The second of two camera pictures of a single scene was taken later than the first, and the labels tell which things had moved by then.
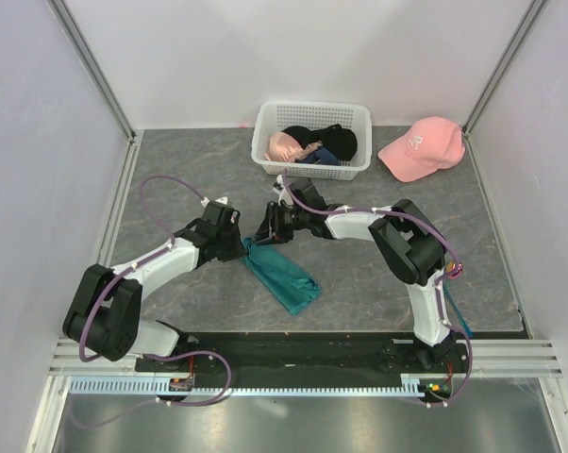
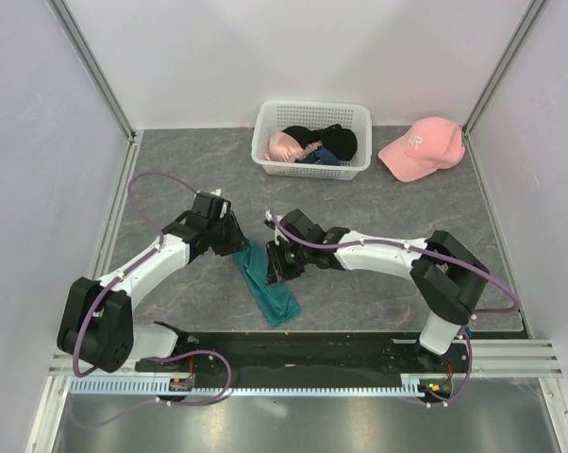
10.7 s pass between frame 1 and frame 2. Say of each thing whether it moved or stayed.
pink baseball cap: stayed
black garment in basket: stayed
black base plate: stayed
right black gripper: moved
